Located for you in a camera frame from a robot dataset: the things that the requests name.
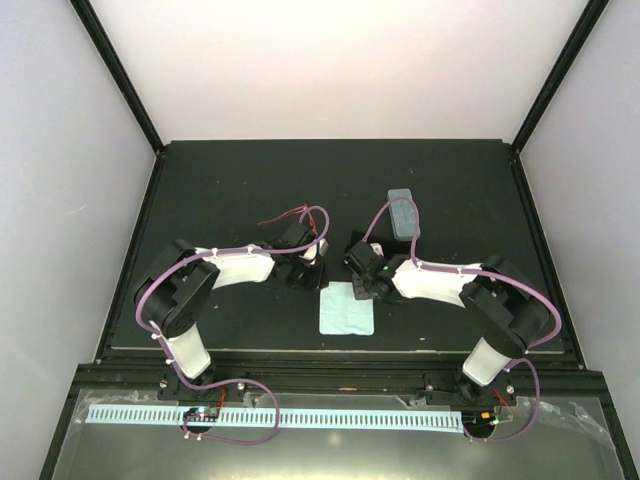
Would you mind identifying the light blue cloth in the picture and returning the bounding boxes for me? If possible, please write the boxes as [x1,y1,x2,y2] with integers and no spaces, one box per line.
[319,282,374,336]

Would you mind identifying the green lined glasses case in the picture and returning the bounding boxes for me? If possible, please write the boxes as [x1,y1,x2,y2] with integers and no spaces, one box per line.
[387,188,420,242]

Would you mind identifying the black glasses case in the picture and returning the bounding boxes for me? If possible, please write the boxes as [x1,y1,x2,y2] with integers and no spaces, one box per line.
[344,229,411,258]

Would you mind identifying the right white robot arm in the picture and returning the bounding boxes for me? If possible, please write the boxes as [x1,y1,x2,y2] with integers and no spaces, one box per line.
[343,241,562,403]

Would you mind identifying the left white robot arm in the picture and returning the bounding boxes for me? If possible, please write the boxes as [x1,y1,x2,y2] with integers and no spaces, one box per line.
[133,222,328,399]

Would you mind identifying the left circuit board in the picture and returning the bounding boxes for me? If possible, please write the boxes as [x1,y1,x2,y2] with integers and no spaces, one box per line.
[182,406,219,424]

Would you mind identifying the circuit board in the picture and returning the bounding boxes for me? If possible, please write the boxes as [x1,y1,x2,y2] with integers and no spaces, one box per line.
[182,406,219,424]
[462,411,500,428]

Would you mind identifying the right circuit board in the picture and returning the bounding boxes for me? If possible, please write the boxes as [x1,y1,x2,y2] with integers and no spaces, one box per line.
[462,411,500,428]

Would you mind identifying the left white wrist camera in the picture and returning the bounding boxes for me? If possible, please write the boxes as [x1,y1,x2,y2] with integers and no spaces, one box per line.
[302,239,328,264]

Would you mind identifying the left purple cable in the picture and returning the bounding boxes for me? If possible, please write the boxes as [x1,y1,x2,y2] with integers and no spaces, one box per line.
[134,204,331,401]

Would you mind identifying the white slotted cable duct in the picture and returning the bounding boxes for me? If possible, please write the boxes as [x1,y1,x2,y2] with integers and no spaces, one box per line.
[85,404,464,434]

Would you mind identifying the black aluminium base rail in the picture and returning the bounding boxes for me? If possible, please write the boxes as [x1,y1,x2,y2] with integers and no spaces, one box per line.
[69,354,611,408]

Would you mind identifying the right black frame post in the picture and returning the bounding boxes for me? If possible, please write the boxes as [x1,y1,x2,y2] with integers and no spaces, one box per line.
[511,0,609,154]

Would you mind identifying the black frame post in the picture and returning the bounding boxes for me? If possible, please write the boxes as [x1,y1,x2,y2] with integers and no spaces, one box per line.
[511,0,609,154]
[70,0,165,155]

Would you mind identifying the left black frame post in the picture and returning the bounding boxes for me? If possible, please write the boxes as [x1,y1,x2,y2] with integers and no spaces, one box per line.
[70,0,165,155]

